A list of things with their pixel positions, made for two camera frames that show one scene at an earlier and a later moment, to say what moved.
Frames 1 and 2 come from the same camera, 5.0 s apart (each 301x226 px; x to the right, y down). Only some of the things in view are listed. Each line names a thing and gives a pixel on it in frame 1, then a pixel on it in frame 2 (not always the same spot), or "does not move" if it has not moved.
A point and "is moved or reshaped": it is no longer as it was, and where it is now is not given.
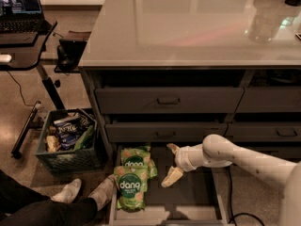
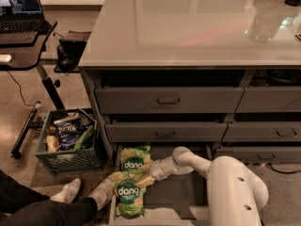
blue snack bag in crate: (67, 131) does not move
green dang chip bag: (131, 184) is moved or reshaped
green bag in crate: (86, 141) does not move
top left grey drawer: (168, 100) does not move
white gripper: (182, 159) → (157, 171)
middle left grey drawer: (169, 132) does not move
